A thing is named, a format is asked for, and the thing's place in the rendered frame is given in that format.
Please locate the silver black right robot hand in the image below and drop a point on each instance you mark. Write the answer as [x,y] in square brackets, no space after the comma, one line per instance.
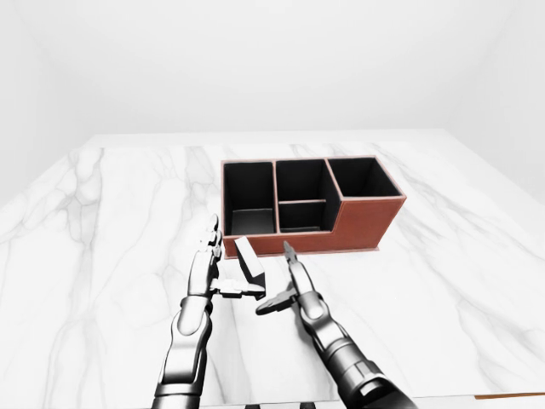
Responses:
[304,289]

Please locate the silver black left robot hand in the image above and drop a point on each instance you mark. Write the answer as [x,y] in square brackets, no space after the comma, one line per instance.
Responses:
[200,272]

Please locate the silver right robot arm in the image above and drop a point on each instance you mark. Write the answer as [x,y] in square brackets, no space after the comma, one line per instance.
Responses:
[349,358]

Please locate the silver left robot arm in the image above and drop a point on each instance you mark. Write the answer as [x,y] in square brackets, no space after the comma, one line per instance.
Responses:
[187,341]

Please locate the red-brown desk caddy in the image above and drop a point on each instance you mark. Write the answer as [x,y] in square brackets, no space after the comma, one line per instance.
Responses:
[362,226]

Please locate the small dark shape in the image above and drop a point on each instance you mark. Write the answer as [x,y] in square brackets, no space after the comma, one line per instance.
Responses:
[306,405]
[254,406]

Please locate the thin orange-brown strip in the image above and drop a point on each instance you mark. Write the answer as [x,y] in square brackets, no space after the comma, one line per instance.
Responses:
[511,396]

